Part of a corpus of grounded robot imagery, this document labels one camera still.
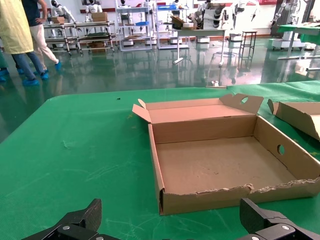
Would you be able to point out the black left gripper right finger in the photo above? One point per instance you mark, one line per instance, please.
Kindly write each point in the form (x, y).
(257, 220)

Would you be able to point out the open cardboard box on table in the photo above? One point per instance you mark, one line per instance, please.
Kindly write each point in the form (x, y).
(181, 23)

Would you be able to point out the white shelf rack with blue tray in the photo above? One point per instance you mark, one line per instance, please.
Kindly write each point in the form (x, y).
(170, 37)

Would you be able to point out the person in yellow coat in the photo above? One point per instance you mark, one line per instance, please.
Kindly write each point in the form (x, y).
(15, 27)

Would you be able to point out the small cardboard box on rack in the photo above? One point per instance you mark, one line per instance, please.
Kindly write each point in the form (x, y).
(58, 20)

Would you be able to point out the grey metal table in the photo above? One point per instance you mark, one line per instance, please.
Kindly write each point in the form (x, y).
(200, 32)

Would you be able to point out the person in beige trousers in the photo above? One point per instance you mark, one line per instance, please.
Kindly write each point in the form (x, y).
(40, 37)

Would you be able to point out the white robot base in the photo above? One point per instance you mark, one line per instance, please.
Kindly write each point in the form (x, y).
(285, 43)

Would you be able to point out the green table mat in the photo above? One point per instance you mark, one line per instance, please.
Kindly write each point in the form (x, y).
(75, 150)

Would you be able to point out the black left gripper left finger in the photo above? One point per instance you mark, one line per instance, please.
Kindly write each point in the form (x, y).
(85, 220)

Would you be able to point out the cardboard box with tall lid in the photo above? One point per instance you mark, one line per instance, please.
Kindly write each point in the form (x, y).
(297, 115)

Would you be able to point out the table with green cloth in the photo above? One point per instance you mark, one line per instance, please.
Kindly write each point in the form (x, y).
(300, 31)

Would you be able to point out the person in green skirt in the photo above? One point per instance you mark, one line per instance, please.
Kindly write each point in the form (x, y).
(2, 72)

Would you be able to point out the low metal pipe rack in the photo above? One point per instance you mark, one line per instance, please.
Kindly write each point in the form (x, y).
(82, 32)

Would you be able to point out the shallow cardboard box with small lid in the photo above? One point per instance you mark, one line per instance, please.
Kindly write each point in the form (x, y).
(212, 162)

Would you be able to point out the large cardboard box on rack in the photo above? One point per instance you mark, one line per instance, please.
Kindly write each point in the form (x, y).
(99, 17)

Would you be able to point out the white humanoid robot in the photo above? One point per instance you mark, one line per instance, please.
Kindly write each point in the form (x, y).
(61, 10)
(93, 7)

